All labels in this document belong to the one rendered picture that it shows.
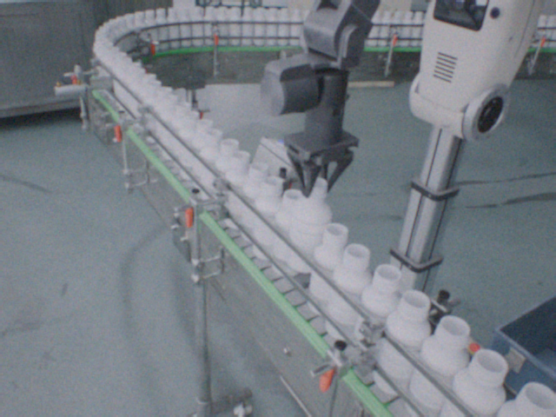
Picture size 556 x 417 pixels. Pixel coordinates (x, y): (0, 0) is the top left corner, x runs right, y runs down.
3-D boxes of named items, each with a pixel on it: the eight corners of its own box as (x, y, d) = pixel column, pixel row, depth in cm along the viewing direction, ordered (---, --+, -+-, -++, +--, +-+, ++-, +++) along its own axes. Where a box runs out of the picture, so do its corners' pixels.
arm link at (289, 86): (368, 25, 64) (326, 13, 70) (295, 31, 58) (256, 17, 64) (356, 113, 70) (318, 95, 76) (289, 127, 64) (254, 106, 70)
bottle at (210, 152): (229, 194, 117) (231, 129, 109) (221, 206, 112) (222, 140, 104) (206, 189, 118) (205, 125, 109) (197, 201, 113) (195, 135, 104)
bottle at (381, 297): (392, 347, 80) (413, 267, 71) (382, 373, 75) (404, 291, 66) (357, 333, 82) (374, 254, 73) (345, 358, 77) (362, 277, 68)
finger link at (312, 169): (341, 199, 79) (350, 146, 74) (306, 210, 76) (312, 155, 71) (316, 181, 84) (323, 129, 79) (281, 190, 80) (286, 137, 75)
